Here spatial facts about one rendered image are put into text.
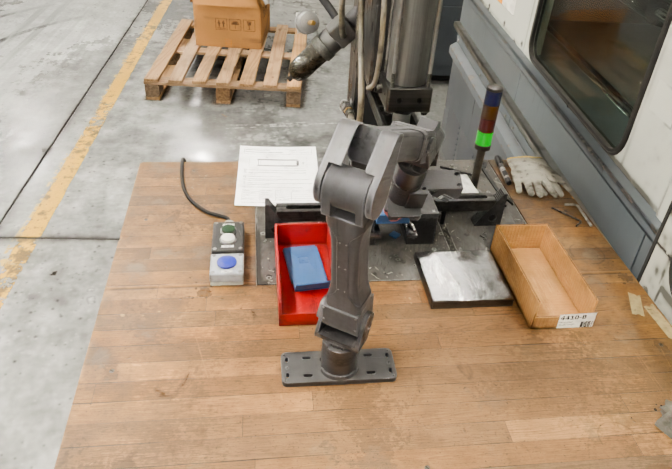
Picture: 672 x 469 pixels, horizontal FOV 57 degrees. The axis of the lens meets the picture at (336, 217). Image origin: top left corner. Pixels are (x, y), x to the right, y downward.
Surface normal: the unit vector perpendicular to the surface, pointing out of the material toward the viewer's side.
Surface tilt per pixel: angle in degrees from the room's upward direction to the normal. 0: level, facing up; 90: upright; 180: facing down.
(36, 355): 0
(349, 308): 96
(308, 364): 0
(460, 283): 0
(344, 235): 96
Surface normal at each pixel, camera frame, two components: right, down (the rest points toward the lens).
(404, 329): 0.06, -0.82
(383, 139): -0.26, -0.28
